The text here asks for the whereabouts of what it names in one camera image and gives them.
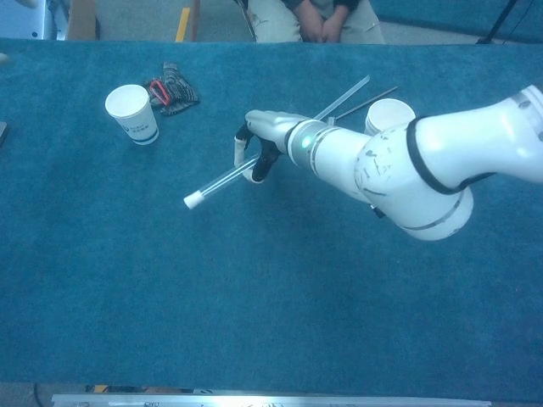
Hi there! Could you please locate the teal felt table cloth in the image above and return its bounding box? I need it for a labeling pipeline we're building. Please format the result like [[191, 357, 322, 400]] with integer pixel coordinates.
[[0, 36, 543, 402]]

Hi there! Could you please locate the thin dark metal rod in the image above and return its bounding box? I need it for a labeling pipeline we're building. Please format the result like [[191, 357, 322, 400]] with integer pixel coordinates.
[[334, 86, 399, 122]]

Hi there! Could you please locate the seated person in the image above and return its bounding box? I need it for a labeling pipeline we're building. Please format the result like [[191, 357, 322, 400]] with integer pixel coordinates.
[[248, 0, 389, 45]]

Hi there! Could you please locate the silver metal cabinet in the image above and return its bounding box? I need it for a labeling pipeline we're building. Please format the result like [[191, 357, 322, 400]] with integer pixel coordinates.
[[0, 0, 69, 42]]

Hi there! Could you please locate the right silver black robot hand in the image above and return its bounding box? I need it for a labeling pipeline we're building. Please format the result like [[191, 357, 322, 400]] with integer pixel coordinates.
[[232, 109, 313, 184]]

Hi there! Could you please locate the aluminium frame rail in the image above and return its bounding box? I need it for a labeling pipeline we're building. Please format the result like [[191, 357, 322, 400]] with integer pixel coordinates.
[[51, 393, 492, 407]]

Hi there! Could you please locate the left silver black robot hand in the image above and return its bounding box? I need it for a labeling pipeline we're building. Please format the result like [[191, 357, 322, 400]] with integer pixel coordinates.
[[0, 0, 40, 66]]

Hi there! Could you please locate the orange red plastic clip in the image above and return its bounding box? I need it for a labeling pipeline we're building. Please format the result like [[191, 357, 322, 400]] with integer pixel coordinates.
[[148, 80, 171, 106]]

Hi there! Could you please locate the wooden post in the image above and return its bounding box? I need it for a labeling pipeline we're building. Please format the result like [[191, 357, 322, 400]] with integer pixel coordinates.
[[190, 0, 201, 42]]

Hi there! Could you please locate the black tripod leg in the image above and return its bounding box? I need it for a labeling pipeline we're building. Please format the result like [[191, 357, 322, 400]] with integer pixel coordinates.
[[476, 0, 519, 45]]

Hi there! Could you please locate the brown cardboard box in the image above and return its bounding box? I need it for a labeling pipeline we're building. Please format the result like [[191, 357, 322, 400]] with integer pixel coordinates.
[[67, 0, 102, 42]]

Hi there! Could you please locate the white paper cup blue print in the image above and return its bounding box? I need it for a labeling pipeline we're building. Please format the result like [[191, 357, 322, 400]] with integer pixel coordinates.
[[365, 98, 417, 137], [104, 84, 160, 147]]

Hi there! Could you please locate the transparent glass test tube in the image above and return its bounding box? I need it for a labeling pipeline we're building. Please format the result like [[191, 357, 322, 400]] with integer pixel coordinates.
[[183, 154, 260, 209]]

